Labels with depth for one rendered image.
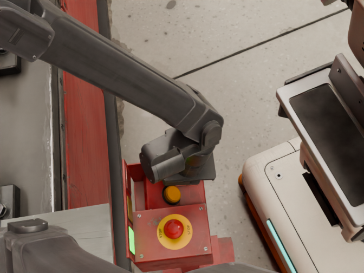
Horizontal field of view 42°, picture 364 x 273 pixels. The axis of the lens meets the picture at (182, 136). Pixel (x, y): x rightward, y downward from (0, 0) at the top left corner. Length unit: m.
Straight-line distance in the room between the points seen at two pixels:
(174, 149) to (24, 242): 0.36
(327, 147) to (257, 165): 0.81
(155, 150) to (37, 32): 0.34
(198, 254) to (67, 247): 0.53
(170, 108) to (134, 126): 1.27
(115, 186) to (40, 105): 0.83
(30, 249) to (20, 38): 0.20
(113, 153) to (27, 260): 1.43
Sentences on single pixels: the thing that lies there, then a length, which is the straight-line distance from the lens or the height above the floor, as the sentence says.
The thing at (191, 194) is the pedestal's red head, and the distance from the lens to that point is 1.07.
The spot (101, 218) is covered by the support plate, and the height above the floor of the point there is 1.00.
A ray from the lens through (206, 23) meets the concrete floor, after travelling 2.18.
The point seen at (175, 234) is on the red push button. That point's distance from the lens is 0.94.
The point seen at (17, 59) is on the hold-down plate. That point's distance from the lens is 1.09.
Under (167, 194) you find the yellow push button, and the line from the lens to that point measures 1.04.
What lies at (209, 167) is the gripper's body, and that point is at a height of 0.88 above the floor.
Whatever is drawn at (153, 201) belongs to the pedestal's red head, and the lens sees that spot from 1.03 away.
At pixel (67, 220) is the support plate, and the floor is 1.00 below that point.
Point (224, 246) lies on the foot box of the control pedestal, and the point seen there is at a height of 0.01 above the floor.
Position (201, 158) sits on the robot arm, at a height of 0.98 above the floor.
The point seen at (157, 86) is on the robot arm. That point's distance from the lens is 0.64.
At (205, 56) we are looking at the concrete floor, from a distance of 2.08.
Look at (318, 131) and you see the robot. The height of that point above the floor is 1.04.
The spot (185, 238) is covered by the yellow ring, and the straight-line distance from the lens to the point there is 0.96.
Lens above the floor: 1.72
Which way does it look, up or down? 65 degrees down
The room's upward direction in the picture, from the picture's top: 12 degrees counter-clockwise
